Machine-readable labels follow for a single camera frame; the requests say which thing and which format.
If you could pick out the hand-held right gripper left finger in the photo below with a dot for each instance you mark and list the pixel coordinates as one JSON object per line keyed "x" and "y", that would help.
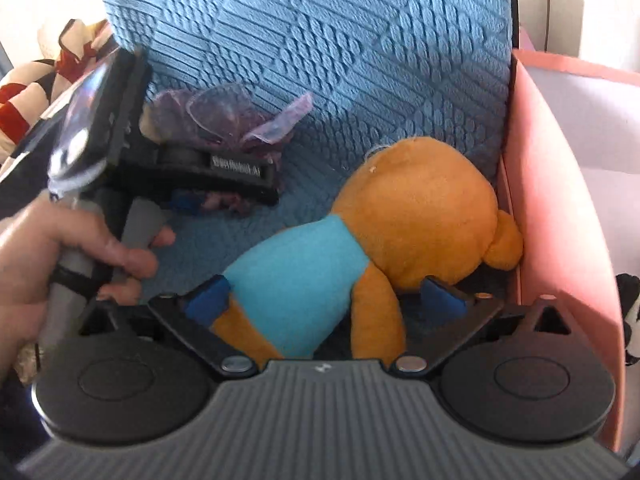
{"x": 207, "y": 301}

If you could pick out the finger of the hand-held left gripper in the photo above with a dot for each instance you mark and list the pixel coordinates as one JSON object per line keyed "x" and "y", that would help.
{"x": 186, "y": 203}

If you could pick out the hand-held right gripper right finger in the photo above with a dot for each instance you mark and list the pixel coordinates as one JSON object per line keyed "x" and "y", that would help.
{"x": 442, "y": 301}

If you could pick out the purple organza bag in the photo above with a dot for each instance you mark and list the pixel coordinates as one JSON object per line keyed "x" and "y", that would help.
{"x": 225, "y": 115}

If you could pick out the orange bear plush blue shirt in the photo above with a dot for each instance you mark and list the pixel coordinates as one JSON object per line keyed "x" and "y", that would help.
{"x": 425, "y": 200}

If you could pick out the pink cardboard shoe box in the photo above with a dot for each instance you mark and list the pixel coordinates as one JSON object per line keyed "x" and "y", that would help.
{"x": 550, "y": 185}

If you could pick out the person's left hand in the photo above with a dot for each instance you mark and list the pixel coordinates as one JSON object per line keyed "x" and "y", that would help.
{"x": 45, "y": 245}

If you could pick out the red navy striped blanket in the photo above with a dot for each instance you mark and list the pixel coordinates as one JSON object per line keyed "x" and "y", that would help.
{"x": 25, "y": 85}

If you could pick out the black white patterned thing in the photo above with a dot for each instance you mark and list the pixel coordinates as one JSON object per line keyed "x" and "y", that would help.
{"x": 631, "y": 320}

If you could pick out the blue textured chair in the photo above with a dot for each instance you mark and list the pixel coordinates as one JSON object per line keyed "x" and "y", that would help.
{"x": 325, "y": 35}

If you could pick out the white cabinet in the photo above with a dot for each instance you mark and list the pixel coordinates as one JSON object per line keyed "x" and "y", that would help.
{"x": 575, "y": 10}

